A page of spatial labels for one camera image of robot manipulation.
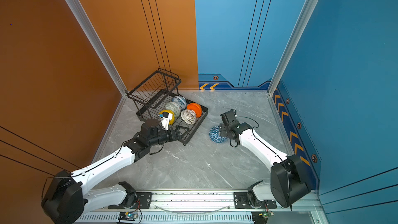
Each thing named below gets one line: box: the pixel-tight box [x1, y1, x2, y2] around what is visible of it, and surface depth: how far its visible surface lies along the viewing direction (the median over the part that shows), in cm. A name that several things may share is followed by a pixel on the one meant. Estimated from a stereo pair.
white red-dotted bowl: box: [180, 108, 197, 125], surface depth 104 cm
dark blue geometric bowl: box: [208, 125, 227, 144], surface depth 96 cm
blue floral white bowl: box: [171, 95, 188, 111], surface depth 107 cm
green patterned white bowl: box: [165, 101, 182, 118], surface depth 105 cm
